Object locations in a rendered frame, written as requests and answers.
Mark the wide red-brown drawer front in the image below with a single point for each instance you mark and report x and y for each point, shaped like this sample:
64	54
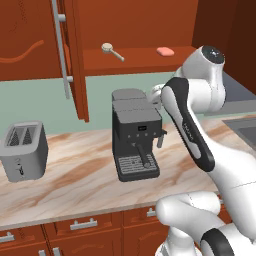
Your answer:
106	221

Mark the grey toaster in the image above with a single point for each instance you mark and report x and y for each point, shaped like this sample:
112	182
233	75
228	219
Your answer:
24	153

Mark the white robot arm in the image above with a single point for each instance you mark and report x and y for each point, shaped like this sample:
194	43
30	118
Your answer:
230	173

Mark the red-brown wall cabinet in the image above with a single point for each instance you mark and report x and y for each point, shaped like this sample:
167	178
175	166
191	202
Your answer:
140	23

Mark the closed red-brown cabinet door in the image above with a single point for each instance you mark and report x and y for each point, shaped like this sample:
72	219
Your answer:
26	36

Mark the red-brown base cupboard door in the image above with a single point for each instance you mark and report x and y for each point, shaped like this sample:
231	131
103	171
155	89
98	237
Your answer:
140	240
86	245
20	251

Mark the dark grey coffee machine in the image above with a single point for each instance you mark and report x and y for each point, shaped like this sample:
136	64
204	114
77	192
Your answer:
136	133

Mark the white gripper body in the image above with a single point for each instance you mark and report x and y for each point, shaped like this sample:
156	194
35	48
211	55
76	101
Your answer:
154	94

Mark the open red-brown cabinet door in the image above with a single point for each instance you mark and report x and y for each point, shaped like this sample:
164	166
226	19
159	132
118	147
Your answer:
78	60

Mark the dark red-brown cabinet door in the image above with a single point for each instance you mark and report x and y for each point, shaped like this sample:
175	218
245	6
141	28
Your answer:
230	30

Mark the grey sink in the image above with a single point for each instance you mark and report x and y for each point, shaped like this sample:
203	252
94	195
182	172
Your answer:
245	130

